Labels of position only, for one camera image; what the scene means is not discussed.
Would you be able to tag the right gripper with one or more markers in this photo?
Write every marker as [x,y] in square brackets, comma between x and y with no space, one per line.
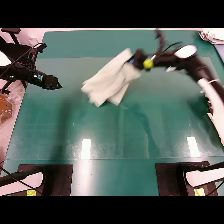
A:
[142,60]

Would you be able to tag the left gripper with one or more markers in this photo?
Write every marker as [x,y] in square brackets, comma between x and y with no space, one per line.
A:
[50,82]

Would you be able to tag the white T-shirt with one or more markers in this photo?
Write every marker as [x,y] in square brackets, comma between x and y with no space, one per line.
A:
[110,81]

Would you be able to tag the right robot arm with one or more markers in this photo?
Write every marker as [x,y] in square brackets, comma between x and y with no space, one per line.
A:
[196,65]

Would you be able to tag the black office chair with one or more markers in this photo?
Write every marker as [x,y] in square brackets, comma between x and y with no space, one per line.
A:
[10,31]

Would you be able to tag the heap of clothes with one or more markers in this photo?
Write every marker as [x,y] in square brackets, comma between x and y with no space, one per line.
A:
[213,35]

